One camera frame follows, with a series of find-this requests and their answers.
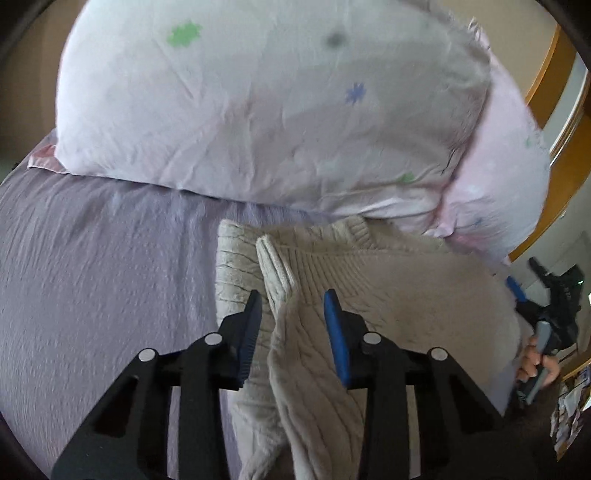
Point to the lilac bed sheet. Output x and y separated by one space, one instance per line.
101 286

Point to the beige knitted sweater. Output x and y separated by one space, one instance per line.
369 295

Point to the white flower print pillow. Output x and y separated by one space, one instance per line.
258 101

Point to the pink flower print pillow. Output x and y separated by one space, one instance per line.
503 175

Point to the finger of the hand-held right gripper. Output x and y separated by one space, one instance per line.
515 288

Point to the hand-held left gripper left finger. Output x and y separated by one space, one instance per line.
248 333

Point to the person's right hand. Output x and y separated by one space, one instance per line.
535 362

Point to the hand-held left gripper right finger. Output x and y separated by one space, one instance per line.
336 341

